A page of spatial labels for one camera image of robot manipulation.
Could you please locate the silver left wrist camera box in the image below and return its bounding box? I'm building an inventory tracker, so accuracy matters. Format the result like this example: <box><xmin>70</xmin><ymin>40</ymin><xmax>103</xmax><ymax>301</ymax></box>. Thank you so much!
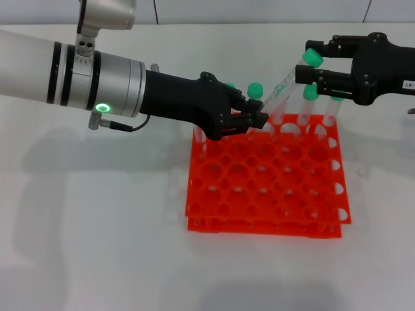
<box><xmin>76</xmin><ymin>0</ymin><xmax>137</xmax><ymax>63</ymax></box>

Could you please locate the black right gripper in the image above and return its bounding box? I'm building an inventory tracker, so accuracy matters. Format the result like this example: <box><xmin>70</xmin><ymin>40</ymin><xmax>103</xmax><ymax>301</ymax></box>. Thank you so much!
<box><xmin>295</xmin><ymin>32</ymin><xmax>415</xmax><ymax>106</ymax></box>

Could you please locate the orange test tube rack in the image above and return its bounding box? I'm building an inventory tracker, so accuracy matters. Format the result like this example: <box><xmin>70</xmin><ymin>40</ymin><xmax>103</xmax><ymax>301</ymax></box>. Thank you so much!
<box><xmin>184</xmin><ymin>112</ymin><xmax>353</xmax><ymax>240</ymax></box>

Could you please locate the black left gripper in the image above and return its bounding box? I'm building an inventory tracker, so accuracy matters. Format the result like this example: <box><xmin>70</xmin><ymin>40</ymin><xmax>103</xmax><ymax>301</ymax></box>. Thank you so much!
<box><xmin>141</xmin><ymin>69</ymin><xmax>270</xmax><ymax>141</ymax></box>

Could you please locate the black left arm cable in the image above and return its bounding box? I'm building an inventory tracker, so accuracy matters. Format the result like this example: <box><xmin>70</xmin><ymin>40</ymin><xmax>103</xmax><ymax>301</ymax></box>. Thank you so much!
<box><xmin>89</xmin><ymin>109</ymin><xmax>152</xmax><ymax>133</ymax></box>

